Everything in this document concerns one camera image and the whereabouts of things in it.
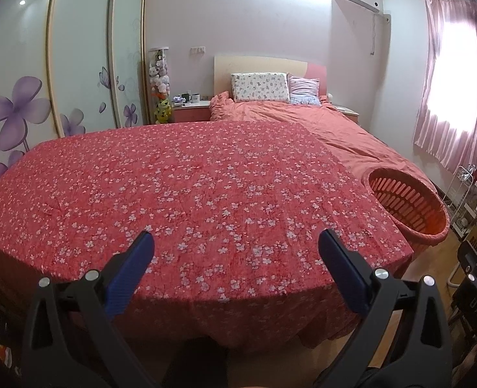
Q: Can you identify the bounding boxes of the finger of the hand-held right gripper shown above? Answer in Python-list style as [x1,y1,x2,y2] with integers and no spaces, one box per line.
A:
[457,240,477,283]

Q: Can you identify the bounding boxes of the beige and pink headboard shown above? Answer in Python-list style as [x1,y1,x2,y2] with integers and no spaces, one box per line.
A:
[214,53,328,98]

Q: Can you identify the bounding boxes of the clear tube of plush toys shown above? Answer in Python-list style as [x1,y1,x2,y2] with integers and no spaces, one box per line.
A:
[147,46,173,126]

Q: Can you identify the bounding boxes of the yellow green plush toy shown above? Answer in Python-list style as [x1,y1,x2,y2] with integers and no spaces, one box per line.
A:
[155,99,173,125]

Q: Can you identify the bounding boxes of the white wire rack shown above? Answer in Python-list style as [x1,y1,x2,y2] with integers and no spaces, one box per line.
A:
[441,156,477,243]

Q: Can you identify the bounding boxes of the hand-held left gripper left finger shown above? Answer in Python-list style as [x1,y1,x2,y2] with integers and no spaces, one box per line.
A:
[20,230,170,388]

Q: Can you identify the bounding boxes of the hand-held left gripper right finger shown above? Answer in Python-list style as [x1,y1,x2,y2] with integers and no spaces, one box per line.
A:
[315,228,453,388]

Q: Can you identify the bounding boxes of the white floral pillow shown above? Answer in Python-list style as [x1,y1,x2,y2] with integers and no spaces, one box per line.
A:
[230,73,291,103]

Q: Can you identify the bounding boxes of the orange plastic laundry basket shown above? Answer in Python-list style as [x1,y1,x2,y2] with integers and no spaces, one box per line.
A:
[362,167,450,256]

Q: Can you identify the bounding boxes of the pink curtain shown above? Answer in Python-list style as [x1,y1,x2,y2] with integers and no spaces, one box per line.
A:
[413,0,477,172]

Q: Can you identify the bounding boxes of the pink striped pillow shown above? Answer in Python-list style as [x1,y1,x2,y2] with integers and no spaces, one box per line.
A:
[288,73,322,106]

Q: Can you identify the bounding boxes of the salmon duvet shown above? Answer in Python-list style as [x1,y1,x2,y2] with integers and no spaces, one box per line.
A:
[209,92,437,187]

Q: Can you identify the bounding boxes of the red floral blanket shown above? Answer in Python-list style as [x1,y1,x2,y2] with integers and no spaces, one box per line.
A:
[0,120,414,350]

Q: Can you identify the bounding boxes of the wardrobe with purple flower doors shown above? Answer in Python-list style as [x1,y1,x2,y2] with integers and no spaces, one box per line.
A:
[0,0,150,203]

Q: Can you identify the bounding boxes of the pink nightstand with white top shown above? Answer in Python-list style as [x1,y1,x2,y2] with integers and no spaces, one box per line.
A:
[173,101,212,124]

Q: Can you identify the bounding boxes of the pink nightstand with papers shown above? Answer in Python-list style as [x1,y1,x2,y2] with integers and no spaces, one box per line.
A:
[336,105,361,126]

